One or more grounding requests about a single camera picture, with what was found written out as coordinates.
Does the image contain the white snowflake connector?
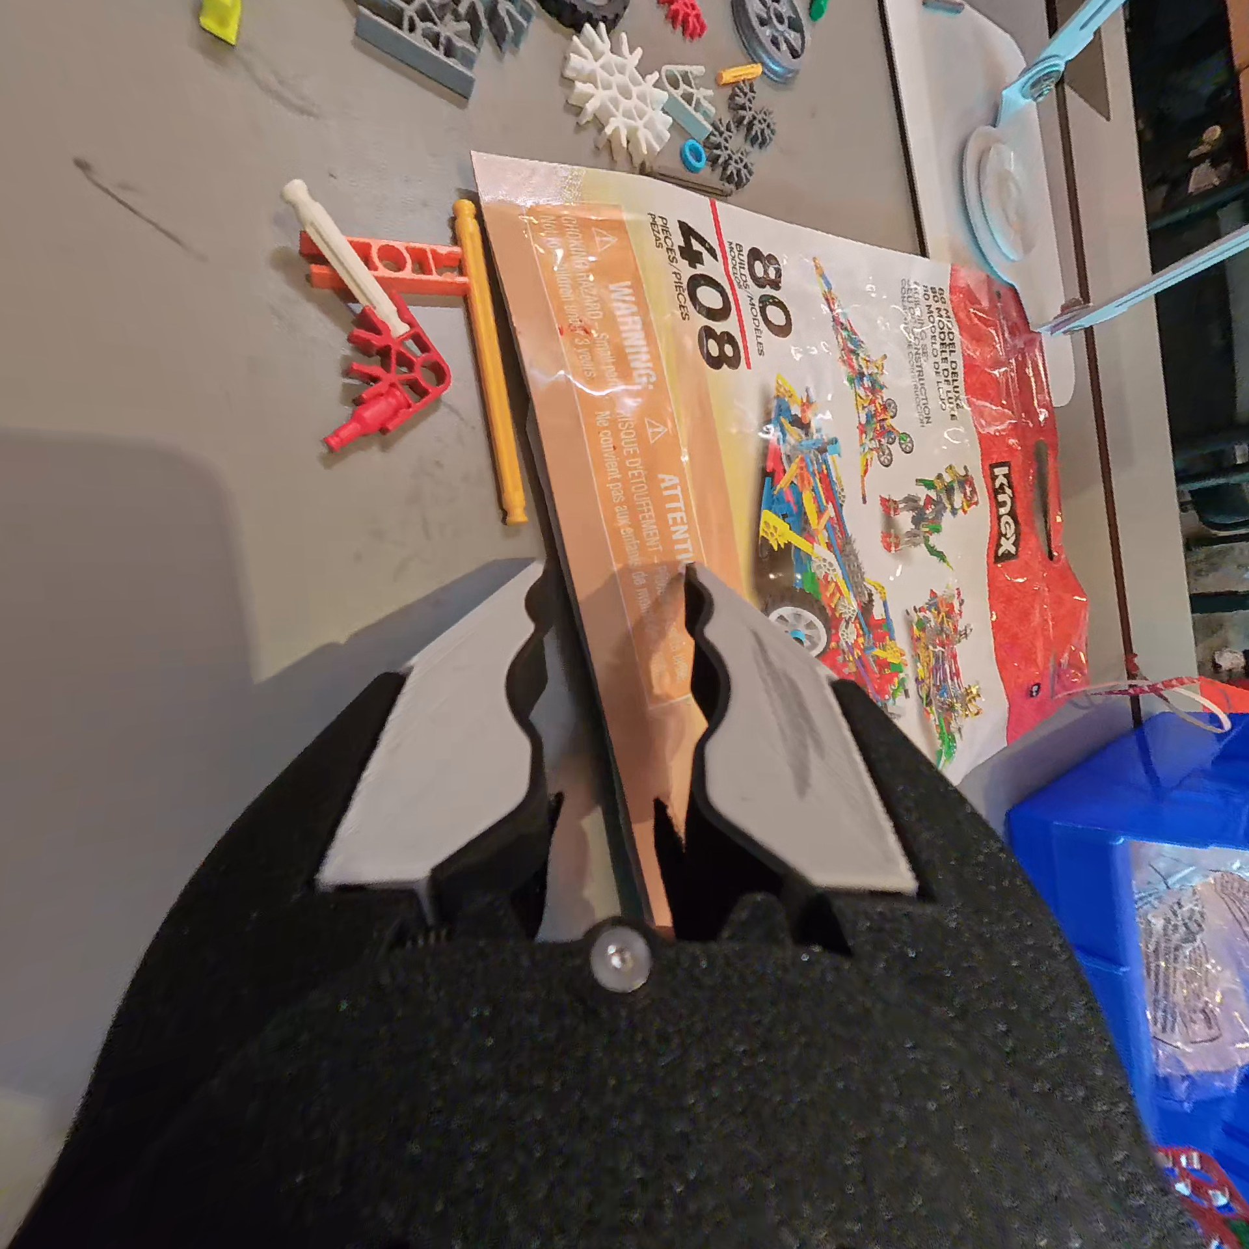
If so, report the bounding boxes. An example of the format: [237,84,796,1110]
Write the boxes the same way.
[561,21,675,167]

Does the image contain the dark grey snowflake connector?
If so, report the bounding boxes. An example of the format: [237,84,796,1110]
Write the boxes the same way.
[727,81,779,148]
[702,122,757,192]

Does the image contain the stand base disc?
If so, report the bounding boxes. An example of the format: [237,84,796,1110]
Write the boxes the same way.
[961,127,1052,284]

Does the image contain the long yellow rod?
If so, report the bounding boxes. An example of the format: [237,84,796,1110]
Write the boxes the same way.
[454,198,528,528]

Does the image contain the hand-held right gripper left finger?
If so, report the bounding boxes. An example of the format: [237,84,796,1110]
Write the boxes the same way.
[317,561,565,940]

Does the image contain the red corner connector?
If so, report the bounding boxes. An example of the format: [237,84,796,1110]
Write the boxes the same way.
[347,305,452,436]

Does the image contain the light grey fan connector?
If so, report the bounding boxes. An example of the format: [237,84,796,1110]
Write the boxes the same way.
[662,63,718,139]

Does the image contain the white rod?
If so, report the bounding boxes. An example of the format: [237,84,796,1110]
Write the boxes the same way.
[283,179,414,338]

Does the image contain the orange ladder connector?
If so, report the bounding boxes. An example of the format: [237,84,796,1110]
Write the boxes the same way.
[301,229,472,299]

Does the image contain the short red rod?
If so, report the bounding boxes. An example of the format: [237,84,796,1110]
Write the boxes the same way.
[324,396,406,452]

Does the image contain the plain blue plastic bin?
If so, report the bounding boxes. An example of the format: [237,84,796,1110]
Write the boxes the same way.
[1005,713,1249,1249]

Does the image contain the dark grey connector with strip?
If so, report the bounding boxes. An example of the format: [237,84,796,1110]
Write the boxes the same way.
[356,0,539,100]

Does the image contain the printed construction toy bag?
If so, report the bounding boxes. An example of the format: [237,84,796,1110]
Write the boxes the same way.
[472,151,1089,943]

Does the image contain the red white ribbon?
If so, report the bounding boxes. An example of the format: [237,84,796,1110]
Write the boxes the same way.
[1063,674,1236,735]

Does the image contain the clear bag of parts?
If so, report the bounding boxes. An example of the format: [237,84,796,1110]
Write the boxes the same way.
[1132,844,1249,1075]

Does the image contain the grey wheel hub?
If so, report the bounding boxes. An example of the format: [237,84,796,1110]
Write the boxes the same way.
[732,0,812,84]

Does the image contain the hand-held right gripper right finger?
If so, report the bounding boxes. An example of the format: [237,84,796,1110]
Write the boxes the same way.
[677,567,919,940]

